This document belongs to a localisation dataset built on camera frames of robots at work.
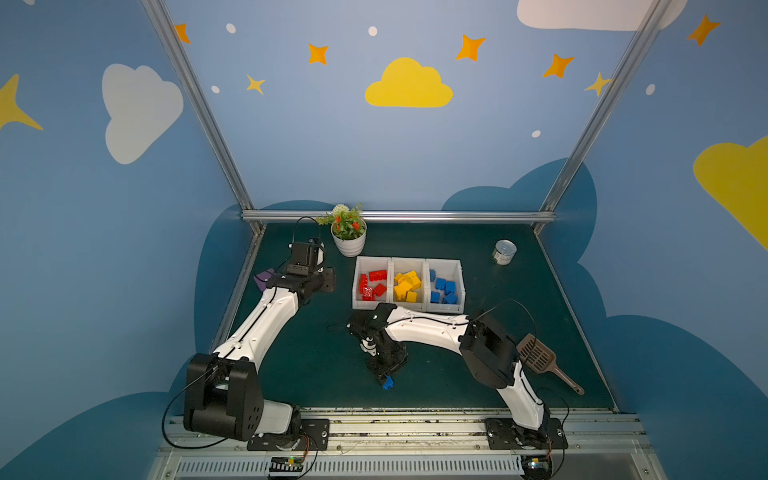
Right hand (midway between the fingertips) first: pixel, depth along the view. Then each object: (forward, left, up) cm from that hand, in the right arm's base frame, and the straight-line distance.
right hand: (387, 376), depth 83 cm
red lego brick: (+31, +10, +1) cm, 33 cm away
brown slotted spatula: (+9, -46, -3) cm, 47 cm away
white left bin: (+37, +10, +3) cm, 38 cm away
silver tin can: (+45, -41, +3) cm, 61 cm away
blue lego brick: (+33, -17, -1) cm, 37 cm away
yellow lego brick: (+26, -7, 0) cm, 27 cm away
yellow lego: (+28, -3, +2) cm, 28 cm away
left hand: (+24, +20, +15) cm, 35 cm away
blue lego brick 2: (+28, -15, -2) cm, 31 cm away
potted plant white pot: (+44, +16, +14) cm, 49 cm away
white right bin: (+37, -20, +2) cm, 42 cm away
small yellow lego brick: (+31, -3, +3) cm, 32 cm away
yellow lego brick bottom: (+32, -7, +2) cm, 33 cm away
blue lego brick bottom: (-2, -1, -1) cm, 2 cm away
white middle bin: (+38, -3, +2) cm, 38 cm away
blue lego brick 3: (+28, -21, -1) cm, 34 cm away
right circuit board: (-18, -38, -5) cm, 43 cm away
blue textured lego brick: (+35, -14, +1) cm, 38 cm away
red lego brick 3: (+29, +4, -1) cm, 29 cm away
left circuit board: (-22, +24, -4) cm, 33 cm away
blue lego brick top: (+31, -20, +1) cm, 37 cm away
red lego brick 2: (+27, +8, -1) cm, 28 cm away
